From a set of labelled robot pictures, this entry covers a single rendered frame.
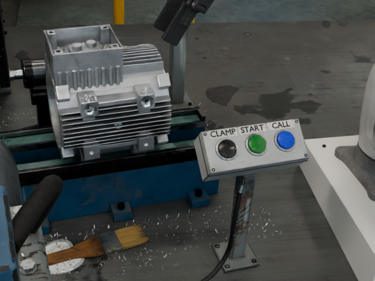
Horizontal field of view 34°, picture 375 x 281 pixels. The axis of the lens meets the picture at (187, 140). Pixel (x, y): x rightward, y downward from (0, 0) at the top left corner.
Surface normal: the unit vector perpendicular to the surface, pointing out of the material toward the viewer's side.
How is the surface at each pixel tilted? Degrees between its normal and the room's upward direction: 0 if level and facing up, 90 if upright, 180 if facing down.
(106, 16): 0
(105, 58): 90
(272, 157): 38
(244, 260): 0
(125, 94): 0
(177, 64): 90
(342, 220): 90
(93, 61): 90
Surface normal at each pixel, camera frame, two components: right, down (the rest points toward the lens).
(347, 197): 0.00, -0.85
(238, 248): 0.31, 0.55
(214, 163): 0.23, -0.31
